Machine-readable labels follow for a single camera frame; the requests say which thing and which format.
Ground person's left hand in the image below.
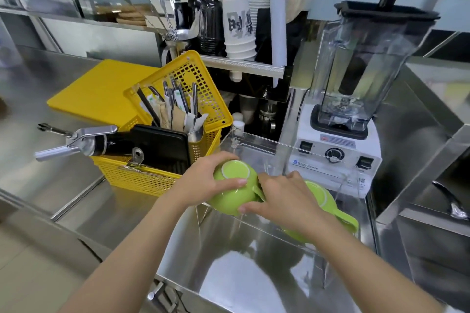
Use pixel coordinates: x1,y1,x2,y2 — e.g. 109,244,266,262
173,151,249,211

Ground person's right hand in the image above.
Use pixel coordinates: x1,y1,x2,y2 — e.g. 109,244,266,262
239,171,332,237

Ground green ceramic cup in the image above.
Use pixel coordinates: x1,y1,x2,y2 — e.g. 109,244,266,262
282,181,360,244
207,160,266,216

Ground person's right forearm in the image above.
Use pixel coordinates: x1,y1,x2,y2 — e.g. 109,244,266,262
304,214,447,313

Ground person's left forearm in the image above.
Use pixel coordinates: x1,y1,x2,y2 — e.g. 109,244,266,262
58,192,192,313

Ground clear acrylic cup rack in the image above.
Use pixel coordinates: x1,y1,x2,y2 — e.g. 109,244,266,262
194,129,368,289

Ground small white bottle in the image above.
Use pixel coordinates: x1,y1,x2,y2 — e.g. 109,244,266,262
231,112,245,138

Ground steel utensil holder cup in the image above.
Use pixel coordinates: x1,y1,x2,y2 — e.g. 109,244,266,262
187,125,205,145

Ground steel portafilter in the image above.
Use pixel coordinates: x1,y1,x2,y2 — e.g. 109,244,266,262
258,99,277,132

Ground black plastic tray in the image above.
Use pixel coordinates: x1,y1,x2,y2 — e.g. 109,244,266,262
129,124,192,175

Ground brown paper packets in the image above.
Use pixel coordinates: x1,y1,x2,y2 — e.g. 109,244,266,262
157,102,188,132

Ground white blender base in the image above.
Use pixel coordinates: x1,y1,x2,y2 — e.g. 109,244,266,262
287,103,383,199

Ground small steel clip tool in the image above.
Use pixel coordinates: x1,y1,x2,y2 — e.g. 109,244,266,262
120,147,148,174

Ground bundle of steel cutlery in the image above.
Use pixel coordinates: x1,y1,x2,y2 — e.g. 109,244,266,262
135,80,200,130

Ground yellow plastic basket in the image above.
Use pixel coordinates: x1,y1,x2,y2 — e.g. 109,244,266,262
91,50,234,197

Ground black cream whipper steel head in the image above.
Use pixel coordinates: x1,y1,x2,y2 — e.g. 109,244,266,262
35,123,137,162

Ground steel pitcher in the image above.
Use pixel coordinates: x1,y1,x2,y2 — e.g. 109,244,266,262
161,28,200,66

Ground black ribbed utensil container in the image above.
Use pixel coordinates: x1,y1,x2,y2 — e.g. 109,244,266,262
199,0,225,56

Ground stack of printed paper cups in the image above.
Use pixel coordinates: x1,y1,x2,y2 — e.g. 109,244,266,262
222,0,258,61

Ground yellow cutting board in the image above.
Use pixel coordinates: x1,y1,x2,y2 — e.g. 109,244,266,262
47,59,162,129

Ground white plastic cup sleeve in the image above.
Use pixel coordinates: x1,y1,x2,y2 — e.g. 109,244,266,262
269,0,287,88

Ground clear blender jar black lid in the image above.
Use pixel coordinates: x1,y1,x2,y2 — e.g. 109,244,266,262
309,0,441,140

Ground steel forks and spoons bunch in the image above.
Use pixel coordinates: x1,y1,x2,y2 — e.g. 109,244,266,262
111,0,180,41

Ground steel faucet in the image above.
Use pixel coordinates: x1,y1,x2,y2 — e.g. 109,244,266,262
431,181,470,221

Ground stack of wooden coasters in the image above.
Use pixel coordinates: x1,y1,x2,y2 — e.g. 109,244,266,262
95,4,149,26

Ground steel wall shelf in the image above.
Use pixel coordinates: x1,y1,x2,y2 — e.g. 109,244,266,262
0,5,286,79

